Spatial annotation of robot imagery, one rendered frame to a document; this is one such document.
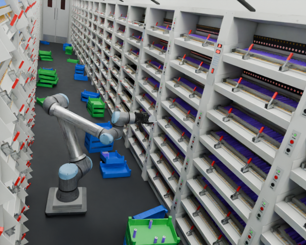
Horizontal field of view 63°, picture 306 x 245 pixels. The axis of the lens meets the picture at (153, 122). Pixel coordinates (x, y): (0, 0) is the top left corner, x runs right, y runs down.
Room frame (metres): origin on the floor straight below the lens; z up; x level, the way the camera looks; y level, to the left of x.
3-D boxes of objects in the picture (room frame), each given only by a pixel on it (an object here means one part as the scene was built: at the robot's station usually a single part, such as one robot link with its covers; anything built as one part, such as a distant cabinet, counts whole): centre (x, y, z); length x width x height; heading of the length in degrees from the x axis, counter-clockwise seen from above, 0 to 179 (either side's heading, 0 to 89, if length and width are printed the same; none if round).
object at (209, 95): (1.73, -0.41, 0.87); 0.20 x 0.09 x 1.74; 116
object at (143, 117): (1.87, 0.10, 0.87); 0.12 x 0.08 x 0.09; 116
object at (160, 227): (1.24, -0.14, 0.36); 0.30 x 0.20 x 0.08; 107
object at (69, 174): (1.72, 0.60, 0.29); 0.17 x 0.15 x 0.18; 165
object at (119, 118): (1.79, 0.25, 0.86); 0.12 x 0.09 x 0.10; 116
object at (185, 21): (2.36, -0.10, 0.87); 0.20 x 0.09 x 1.74; 116
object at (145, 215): (1.58, -0.13, 0.10); 0.30 x 0.08 x 0.20; 132
